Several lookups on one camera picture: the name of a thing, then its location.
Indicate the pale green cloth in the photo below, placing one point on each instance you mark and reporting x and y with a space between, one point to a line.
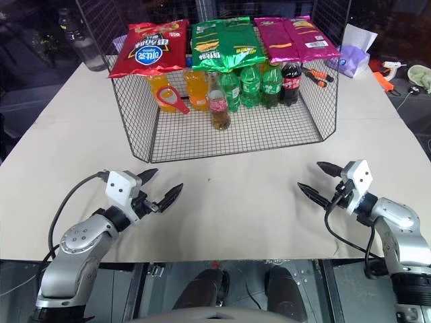
421 75

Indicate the clear plastic water bottle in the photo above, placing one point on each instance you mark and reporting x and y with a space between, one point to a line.
89 50

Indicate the green chip bag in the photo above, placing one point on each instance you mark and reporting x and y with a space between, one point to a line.
225 40

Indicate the red bottle opener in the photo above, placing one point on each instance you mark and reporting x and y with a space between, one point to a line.
180 106

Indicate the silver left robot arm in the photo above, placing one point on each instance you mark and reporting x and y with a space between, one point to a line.
77 239

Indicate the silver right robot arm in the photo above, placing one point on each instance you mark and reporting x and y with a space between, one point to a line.
399 215

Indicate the beige table cover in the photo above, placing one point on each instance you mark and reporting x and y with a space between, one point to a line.
235 208

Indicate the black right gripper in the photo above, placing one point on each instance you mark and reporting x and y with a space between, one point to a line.
343 196

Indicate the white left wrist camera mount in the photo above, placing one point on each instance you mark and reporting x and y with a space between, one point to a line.
119 186

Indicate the amber tea bottle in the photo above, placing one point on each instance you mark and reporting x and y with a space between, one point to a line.
220 111

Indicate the orange utility knife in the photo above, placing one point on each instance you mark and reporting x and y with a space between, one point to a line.
384 82

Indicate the magenta chip bag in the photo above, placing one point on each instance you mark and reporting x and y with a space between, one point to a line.
313 38
274 40

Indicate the red chip bag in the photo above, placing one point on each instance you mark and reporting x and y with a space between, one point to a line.
151 47

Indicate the white glue gun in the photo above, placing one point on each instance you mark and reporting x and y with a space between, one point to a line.
390 69

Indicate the dark cola plastic bottle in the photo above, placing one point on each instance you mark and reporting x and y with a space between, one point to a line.
291 84

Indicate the green soda bottle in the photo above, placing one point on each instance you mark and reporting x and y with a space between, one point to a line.
272 87
250 87
232 94

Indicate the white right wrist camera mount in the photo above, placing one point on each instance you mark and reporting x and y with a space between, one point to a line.
362 175

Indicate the orange black hand tool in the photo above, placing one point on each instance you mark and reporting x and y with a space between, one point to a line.
318 76

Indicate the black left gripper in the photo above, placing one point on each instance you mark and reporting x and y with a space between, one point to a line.
141 203

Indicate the purple tissue pack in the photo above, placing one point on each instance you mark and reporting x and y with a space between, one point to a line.
352 57

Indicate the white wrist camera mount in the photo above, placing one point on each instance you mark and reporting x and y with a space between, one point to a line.
119 186
362 175

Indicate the orange soda bottle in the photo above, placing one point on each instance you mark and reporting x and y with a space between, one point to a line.
197 91
161 84

